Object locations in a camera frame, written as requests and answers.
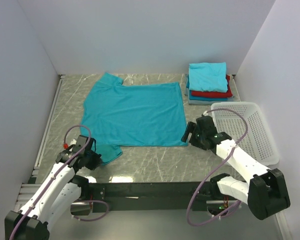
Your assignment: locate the folded teal t shirt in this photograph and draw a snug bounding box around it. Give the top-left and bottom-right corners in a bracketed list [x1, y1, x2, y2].
[185, 74, 232, 102]

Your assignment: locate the folded light blue t shirt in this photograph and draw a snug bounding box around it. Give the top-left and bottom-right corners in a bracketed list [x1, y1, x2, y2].
[188, 62, 228, 93]

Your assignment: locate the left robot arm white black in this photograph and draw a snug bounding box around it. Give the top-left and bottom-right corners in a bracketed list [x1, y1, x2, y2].
[4, 135, 102, 240]

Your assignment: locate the folded red t shirt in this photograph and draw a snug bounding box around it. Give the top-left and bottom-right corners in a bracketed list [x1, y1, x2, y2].
[190, 75, 233, 99]

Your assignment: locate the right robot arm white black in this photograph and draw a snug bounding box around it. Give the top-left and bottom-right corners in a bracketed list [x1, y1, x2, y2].
[181, 115, 291, 220]

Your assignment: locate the teal t shirt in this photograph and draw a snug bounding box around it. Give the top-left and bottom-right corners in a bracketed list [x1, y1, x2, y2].
[185, 74, 232, 102]
[80, 73, 187, 163]

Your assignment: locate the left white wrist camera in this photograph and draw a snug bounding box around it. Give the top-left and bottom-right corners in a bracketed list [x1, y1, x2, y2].
[63, 139, 77, 149]

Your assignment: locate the folded grey blue t shirt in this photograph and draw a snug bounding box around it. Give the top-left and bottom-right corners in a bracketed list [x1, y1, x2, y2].
[183, 73, 235, 106]

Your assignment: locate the black base crossbar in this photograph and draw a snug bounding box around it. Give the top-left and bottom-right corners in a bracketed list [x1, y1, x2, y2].
[77, 181, 225, 213]

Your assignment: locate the aluminium frame rail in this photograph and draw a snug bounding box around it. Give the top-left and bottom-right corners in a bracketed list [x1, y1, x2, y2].
[12, 74, 66, 212]

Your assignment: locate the white plastic laundry basket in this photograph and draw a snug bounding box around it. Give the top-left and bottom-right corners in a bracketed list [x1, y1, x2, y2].
[211, 101, 280, 166]

